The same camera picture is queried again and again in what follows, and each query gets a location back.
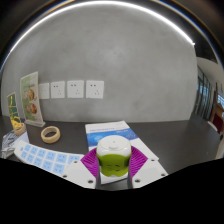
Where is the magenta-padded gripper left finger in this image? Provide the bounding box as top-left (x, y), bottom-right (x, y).
top-left (61, 147), bottom-right (102, 190)

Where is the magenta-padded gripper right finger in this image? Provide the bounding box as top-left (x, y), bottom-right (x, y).
top-left (127, 145), bottom-right (169, 189)

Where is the green and white charger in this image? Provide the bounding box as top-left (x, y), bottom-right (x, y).
top-left (95, 136), bottom-right (132, 178)

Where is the beige tape roll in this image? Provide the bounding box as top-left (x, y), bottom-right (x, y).
top-left (40, 125), bottom-right (62, 145)

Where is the blue and white booklet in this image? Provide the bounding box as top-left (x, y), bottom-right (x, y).
top-left (84, 120), bottom-right (144, 153)

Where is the wooden stand with red panel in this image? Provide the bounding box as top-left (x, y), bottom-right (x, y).
top-left (209, 101), bottom-right (224, 135)

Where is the orange sign on wooden base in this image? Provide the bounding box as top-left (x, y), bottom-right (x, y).
top-left (6, 91), bottom-right (27, 136)

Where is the green menu acrylic sign stand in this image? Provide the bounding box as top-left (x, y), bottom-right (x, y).
top-left (19, 70), bottom-right (47, 129)

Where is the black-framed glass partition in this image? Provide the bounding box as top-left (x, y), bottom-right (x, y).
top-left (194, 64), bottom-right (224, 118)

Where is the white ceiling light strip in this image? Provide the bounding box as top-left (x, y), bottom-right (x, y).
top-left (0, 0), bottom-right (196, 69)

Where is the white wall socket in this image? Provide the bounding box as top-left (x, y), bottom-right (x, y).
top-left (50, 80), bottom-right (66, 100)
top-left (66, 79), bottom-right (85, 99)
top-left (85, 79), bottom-right (105, 100)

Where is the blank white wall plate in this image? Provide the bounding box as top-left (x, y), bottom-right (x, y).
top-left (38, 82), bottom-right (51, 100)

